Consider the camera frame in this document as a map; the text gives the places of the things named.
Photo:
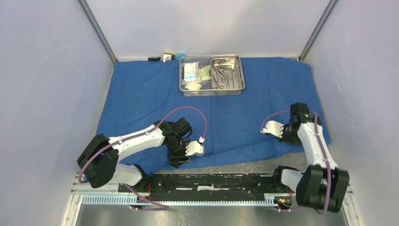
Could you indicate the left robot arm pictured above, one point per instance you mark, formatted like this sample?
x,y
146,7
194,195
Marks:
x,y
101,159

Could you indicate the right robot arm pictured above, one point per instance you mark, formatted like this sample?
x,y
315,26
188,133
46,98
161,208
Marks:
x,y
324,184

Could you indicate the cyan blue block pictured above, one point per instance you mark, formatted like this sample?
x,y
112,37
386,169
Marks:
x,y
179,56

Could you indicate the metal mesh tray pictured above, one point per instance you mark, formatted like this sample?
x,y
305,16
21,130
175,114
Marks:
x,y
206,89

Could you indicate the white and yellow block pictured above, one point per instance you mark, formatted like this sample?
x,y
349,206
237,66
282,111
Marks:
x,y
168,56

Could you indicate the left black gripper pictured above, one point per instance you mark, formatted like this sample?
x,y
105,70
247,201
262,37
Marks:
x,y
174,161

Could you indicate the beige gauze packet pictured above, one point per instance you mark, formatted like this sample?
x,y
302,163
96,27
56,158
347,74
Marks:
x,y
193,86

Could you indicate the small black block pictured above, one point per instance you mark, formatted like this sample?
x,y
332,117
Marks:
x,y
154,59

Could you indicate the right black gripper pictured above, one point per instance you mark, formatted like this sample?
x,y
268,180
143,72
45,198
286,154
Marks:
x,y
284,139

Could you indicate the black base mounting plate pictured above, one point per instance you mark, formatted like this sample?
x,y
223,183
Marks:
x,y
211,187

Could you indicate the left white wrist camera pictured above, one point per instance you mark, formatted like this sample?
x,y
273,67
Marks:
x,y
194,148

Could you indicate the green sterile packet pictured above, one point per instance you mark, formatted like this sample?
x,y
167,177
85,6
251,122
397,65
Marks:
x,y
204,73

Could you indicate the steel surgical instruments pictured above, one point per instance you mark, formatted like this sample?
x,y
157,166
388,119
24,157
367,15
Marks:
x,y
223,76

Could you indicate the slotted cable duct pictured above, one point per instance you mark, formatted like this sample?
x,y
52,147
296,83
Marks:
x,y
133,200

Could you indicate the white sterile packet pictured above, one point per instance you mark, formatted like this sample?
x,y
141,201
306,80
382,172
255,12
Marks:
x,y
191,71

